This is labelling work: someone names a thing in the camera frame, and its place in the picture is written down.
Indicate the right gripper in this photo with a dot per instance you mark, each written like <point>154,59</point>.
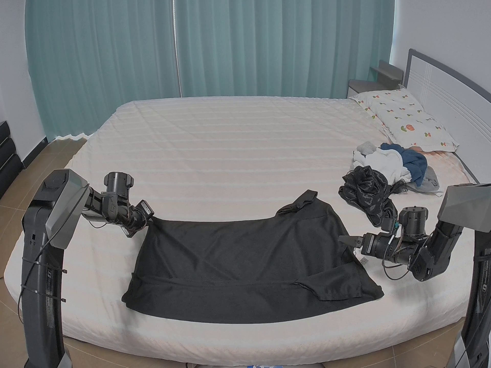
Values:
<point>378,247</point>

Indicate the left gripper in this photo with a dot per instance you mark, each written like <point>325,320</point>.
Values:
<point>140,217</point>

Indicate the black T-shirt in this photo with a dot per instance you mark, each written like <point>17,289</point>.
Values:
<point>238,266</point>

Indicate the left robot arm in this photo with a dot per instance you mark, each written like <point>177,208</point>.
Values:
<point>53,213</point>

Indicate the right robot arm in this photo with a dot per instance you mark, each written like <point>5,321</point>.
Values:
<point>441,247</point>

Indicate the pile of clothes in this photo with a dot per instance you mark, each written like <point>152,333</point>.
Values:
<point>399,163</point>

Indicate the bed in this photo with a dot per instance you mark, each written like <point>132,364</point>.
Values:
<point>230,140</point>

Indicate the black shiny garment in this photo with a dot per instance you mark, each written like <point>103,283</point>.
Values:
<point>368,190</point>

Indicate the white printed pillow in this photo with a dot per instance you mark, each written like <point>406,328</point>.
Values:
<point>406,117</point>

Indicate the black chest of drawers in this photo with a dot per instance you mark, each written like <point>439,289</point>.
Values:
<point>7,155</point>

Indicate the grey bedside table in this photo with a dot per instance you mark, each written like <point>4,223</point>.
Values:
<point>368,84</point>

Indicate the blue-green curtain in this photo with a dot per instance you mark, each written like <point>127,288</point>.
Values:
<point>284,33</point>
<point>99,52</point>

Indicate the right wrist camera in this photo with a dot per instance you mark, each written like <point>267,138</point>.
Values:
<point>389,224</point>

